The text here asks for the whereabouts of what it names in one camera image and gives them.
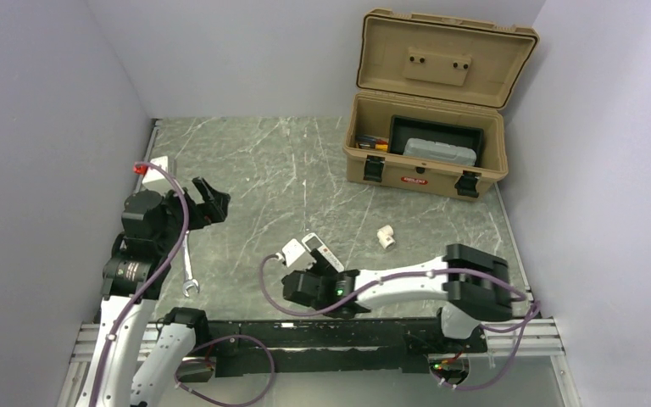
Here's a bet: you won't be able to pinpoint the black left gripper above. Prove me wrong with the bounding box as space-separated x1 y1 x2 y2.
156 176 230 252

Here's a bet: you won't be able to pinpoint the white remote control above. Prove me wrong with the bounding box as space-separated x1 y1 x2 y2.
301 232 345 272

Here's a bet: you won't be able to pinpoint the white pipe elbow fitting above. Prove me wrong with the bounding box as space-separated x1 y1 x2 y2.
376 225 396 250

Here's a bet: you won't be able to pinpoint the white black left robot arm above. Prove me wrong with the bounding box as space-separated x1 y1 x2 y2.
76 177 231 406

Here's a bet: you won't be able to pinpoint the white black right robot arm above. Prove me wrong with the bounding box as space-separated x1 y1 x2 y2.
276 240 513 352

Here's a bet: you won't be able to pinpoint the silver wrench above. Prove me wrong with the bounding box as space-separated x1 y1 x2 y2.
181 232 200 298

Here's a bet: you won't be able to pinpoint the screwdrivers in toolbox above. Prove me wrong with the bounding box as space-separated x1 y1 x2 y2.
355 135 389 152

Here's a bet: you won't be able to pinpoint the grey plastic case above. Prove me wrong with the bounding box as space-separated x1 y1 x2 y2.
403 138 477 166

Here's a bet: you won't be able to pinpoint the black toolbox tray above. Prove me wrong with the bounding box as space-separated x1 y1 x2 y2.
388 115 484 166

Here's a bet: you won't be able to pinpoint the tan plastic toolbox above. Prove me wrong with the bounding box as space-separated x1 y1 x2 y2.
342 8 540 202

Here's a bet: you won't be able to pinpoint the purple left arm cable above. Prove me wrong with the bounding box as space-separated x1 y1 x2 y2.
86 161 192 407

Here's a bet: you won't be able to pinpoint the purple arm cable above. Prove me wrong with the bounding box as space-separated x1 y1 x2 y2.
259 254 542 335
86 161 192 407

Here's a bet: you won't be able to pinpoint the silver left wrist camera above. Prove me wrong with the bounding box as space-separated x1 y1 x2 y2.
133 155 176 195

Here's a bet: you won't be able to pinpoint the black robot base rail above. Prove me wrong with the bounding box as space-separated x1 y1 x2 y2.
192 317 487 377

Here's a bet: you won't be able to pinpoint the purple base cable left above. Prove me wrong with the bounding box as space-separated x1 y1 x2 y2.
172 334 276 407

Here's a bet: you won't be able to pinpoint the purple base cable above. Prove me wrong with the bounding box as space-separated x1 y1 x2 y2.
435 303 542 393
172 334 276 407

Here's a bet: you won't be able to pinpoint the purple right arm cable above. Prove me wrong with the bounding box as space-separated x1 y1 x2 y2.
259 254 542 335

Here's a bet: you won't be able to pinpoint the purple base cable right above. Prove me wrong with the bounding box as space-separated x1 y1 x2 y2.
435 303 542 393

